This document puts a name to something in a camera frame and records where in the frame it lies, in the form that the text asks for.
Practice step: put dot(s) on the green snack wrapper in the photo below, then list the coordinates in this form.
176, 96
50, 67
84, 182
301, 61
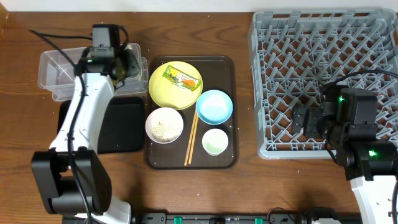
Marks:
181, 79

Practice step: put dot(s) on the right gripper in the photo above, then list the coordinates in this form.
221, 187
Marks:
311, 122

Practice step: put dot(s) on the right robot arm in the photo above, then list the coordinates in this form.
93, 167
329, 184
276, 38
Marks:
347, 124

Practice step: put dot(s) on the yellow plate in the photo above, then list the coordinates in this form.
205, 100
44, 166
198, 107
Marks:
165, 94

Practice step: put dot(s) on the pale green cup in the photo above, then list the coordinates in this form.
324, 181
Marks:
215, 141

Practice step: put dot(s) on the black waste tray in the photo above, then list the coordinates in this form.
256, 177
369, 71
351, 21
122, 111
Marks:
123, 126

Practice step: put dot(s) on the pile of rice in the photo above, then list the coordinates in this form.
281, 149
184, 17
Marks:
165, 132

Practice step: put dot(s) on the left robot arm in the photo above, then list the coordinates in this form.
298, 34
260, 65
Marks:
70, 177

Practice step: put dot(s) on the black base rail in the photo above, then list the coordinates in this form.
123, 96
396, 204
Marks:
161, 218

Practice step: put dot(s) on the clear plastic bin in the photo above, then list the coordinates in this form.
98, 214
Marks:
56, 75

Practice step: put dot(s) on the white bowl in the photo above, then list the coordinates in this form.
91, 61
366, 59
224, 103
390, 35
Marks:
167, 115

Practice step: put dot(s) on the grey dishwasher rack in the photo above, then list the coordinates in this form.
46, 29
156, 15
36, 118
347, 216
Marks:
293, 53

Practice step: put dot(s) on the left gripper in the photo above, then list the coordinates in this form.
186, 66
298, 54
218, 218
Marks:
134, 68

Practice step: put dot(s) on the light blue bowl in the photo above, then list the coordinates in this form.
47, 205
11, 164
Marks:
214, 107

